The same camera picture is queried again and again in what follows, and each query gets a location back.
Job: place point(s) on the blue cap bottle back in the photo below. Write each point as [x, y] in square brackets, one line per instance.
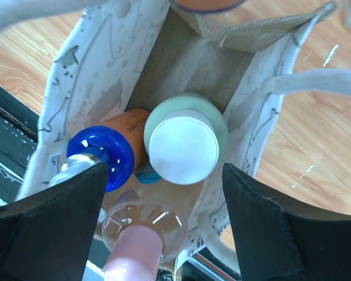
[207, 6]

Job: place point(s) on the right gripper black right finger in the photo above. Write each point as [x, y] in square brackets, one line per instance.
[278, 237]

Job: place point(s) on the green bottle white cap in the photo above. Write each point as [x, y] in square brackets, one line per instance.
[185, 137]

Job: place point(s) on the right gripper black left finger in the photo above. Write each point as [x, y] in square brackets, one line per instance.
[47, 236]

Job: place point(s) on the blue cap bottle front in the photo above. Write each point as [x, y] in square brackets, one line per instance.
[118, 142]

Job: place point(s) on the beige canvas bag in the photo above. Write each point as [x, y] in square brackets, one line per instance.
[125, 55]

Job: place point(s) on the pink cap bottle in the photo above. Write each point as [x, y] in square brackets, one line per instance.
[141, 234]

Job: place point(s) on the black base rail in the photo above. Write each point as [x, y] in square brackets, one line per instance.
[18, 140]

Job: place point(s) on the blue cap bottle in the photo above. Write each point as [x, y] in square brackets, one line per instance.
[207, 6]
[118, 142]

